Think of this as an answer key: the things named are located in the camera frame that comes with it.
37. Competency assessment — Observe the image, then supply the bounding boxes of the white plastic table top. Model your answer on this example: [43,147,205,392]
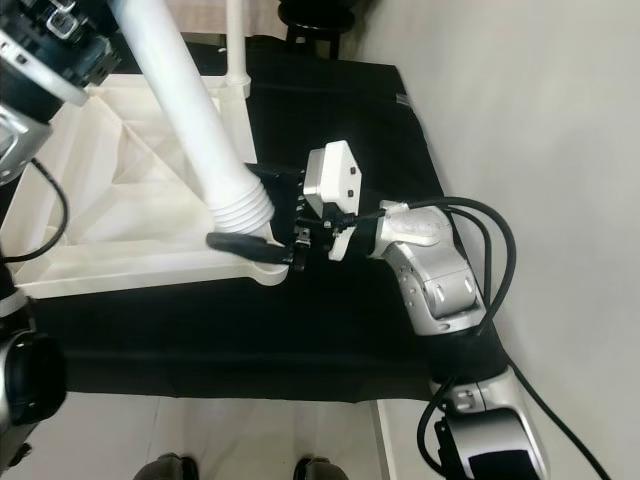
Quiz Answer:
[10,78,286,299]

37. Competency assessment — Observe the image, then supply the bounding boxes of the black tablecloth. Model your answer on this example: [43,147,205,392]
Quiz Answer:
[0,35,451,403]

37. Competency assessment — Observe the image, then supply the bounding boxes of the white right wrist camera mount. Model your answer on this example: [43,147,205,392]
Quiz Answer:
[305,140,364,263]

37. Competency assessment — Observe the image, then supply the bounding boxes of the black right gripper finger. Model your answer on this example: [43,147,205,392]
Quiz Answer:
[207,232,296,266]
[248,165,291,196]

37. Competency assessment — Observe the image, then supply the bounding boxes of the grey robot leg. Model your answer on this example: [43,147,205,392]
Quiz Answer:
[295,458,346,480]
[135,455,201,480]

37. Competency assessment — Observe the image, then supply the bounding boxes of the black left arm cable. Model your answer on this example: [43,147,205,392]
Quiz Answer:
[5,160,69,263]

